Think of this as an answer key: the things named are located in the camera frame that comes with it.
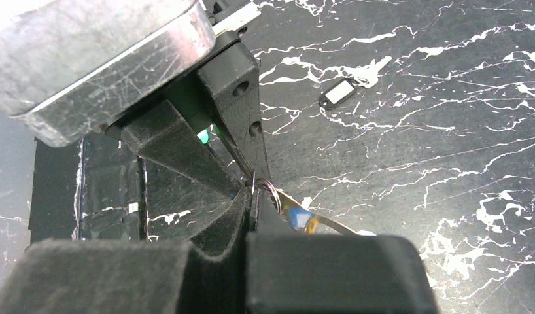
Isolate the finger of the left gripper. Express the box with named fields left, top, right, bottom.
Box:
left=120, top=100, right=243, bottom=198
left=197, top=31, right=271, bottom=179

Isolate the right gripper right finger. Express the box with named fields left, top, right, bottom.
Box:
left=246, top=190, right=439, bottom=313

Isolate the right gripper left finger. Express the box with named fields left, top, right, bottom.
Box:
left=0, top=188, right=251, bottom=313

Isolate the blue tag key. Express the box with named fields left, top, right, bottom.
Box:
left=286, top=206, right=314, bottom=230

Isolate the white tag key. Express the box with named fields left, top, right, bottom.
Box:
left=318, top=56, right=392, bottom=110

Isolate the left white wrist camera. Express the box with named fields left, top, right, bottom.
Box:
left=0, top=1, right=216, bottom=147

